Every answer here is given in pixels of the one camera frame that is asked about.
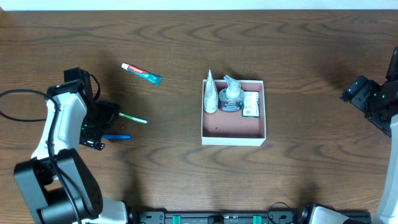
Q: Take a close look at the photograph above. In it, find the green white small packet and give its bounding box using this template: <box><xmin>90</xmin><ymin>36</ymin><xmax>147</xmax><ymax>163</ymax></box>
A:
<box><xmin>242</xmin><ymin>91</ymin><xmax>259</xmax><ymax>118</ymax></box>

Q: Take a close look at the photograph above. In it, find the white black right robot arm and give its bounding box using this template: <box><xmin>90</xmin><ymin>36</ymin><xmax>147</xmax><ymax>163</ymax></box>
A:
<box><xmin>340</xmin><ymin>47</ymin><xmax>397</xmax><ymax>223</ymax></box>

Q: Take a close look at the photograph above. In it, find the white box pink interior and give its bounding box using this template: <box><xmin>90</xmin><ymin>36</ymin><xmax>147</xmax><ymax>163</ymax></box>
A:
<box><xmin>201</xmin><ymin>80</ymin><xmax>267</xmax><ymax>146</ymax></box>

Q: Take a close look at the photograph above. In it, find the white Pantene conditioner tube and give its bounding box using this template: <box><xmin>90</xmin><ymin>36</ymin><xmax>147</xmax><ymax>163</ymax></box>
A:
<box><xmin>203</xmin><ymin>70</ymin><xmax>218</xmax><ymax>114</ymax></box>

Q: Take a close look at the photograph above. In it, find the clear blue pump bottle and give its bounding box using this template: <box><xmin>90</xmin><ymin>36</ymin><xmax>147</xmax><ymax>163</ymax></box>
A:
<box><xmin>218</xmin><ymin>75</ymin><xmax>245</xmax><ymax>112</ymax></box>

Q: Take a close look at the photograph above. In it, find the green white toothbrush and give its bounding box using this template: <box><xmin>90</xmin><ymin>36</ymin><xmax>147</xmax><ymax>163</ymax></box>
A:
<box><xmin>119</xmin><ymin>113</ymin><xmax>147</xmax><ymax>124</ymax></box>

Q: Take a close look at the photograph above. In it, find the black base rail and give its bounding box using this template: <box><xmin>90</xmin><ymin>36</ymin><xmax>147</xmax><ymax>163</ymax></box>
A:
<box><xmin>136</xmin><ymin>203</ymin><xmax>373</xmax><ymax>224</ymax></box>

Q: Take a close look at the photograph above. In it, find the red green toothpaste tube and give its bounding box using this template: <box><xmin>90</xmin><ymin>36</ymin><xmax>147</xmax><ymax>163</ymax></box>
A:
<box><xmin>121</xmin><ymin>63</ymin><xmax>162</xmax><ymax>86</ymax></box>

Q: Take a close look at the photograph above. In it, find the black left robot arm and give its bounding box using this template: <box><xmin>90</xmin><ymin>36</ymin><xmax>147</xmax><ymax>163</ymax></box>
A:
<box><xmin>14</xmin><ymin>80</ymin><xmax>128</xmax><ymax>224</ymax></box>

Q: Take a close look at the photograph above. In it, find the small blue object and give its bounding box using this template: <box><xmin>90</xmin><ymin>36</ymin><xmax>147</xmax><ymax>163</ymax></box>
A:
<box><xmin>102</xmin><ymin>134</ymin><xmax>131</xmax><ymax>140</ymax></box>

